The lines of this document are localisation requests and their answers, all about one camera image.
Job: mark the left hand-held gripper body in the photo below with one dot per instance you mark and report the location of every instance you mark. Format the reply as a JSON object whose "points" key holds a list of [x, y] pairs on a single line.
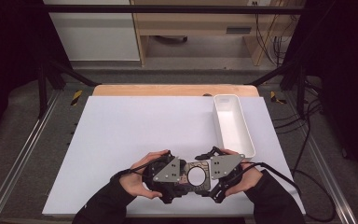
{"points": [[167, 171]]}

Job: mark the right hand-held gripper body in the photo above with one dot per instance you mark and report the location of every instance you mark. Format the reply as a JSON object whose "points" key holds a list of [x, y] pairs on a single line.
{"points": [[225, 166]]}

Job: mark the person's right hand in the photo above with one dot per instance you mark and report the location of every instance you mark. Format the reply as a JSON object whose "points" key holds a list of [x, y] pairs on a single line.
{"points": [[250, 179]]}

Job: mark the person's left hand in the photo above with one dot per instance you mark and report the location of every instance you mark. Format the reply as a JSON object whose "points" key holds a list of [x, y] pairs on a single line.
{"points": [[133, 182]]}

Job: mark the white plastic box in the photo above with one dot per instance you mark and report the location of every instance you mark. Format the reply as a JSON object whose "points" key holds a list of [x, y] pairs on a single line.
{"points": [[231, 124]]}

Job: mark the white table mat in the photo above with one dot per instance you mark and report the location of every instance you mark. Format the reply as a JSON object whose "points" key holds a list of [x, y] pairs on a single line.
{"points": [[121, 130]]}

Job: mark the wooden desk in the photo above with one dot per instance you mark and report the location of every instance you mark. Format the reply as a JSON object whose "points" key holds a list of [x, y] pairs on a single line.
{"points": [[199, 25]]}

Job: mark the white cabinet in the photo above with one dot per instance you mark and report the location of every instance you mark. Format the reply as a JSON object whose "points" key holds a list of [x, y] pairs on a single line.
{"points": [[99, 40]]}

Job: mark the black curtain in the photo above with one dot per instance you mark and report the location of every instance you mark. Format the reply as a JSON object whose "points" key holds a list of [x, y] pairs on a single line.
{"points": [[348, 77], [12, 62]]}

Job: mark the black frame stand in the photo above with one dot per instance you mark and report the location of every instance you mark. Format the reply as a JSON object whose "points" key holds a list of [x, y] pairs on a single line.
{"points": [[42, 93], [300, 93]]}

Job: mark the aluminium floor rail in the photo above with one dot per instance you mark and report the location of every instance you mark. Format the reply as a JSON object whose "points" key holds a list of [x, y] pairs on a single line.
{"points": [[18, 161], [329, 174]]}

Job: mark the black frame crossbar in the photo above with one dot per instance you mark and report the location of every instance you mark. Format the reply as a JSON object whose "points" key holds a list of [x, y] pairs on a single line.
{"points": [[167, 9]]}

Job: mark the white wall socket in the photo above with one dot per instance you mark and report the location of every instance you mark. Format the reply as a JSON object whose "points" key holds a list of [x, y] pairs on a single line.
{"points": [[259, 2]]}

